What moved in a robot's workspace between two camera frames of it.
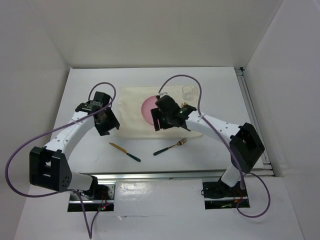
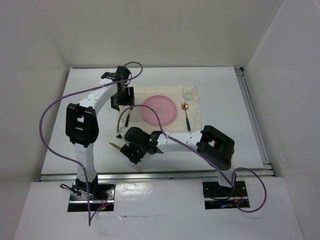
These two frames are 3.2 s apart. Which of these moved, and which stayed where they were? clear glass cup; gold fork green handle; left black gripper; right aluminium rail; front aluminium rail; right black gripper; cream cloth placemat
Moved: left black gripper; gold fork green handle; right black gripper
Stayed: front aluminium rail; cream cloth placemat; right aluminium rail; clear glass cup
